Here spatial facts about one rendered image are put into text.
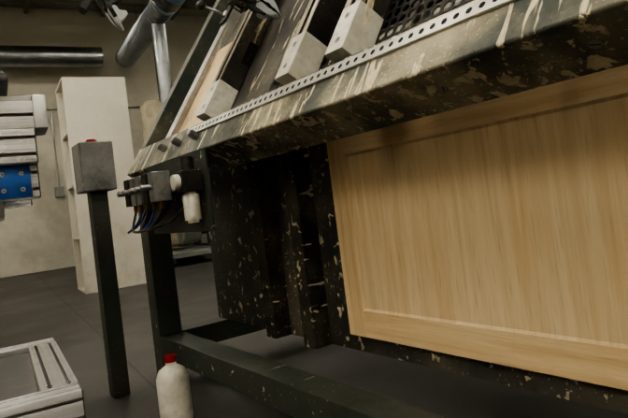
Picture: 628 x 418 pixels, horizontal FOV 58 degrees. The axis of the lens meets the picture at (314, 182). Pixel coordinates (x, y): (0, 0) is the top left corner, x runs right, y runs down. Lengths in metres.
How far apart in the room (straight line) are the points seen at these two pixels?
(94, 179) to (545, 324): 1.60
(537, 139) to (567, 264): 0.23
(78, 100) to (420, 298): 4.90
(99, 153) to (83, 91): 3.74
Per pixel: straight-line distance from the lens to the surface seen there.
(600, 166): 1.05
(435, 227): 1.28
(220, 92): 1.79
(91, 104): 5.90
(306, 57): 1.38
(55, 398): 1.60
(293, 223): 1.65
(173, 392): 1.86
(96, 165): 2.19
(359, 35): 1.22
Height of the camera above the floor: 0.63
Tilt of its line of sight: 2 degrees up
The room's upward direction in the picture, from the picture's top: 7 degrees counter-clockwise
